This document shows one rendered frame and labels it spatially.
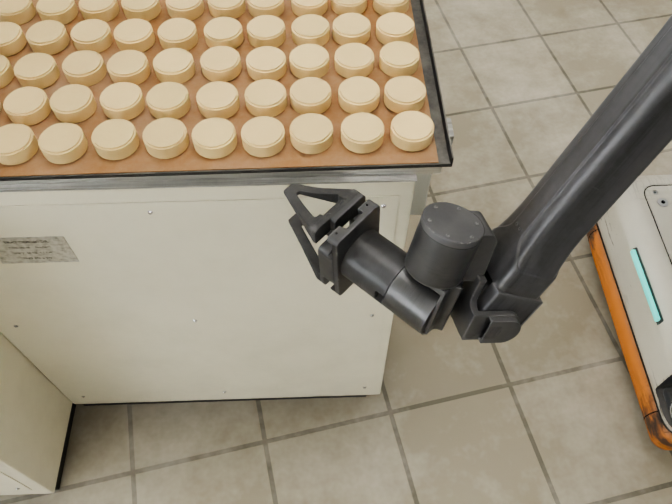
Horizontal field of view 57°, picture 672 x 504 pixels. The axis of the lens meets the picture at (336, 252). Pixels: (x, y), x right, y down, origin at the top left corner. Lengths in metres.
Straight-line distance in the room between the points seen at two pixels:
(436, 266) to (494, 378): 1.06
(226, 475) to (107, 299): 0.59
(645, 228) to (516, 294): 1.00
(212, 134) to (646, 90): 0.44
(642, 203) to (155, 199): 1.16
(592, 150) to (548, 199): 0.06
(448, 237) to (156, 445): 1.13
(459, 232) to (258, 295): 0.53
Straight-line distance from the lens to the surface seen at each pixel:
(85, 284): 1.04
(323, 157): 0.73
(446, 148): 0.75
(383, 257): 0.61
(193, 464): 1.53
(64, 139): 0.78
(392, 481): 1.49
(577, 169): 0.57
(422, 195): 0.90
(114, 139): 0.76
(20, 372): 1.32
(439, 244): 0.55
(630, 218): 1.62
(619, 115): 0.56
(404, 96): 0.77
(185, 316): 1.10
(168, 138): 0.74
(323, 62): 0.81
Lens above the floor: 1.44
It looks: 57 degrees down
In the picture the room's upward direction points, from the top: straight up
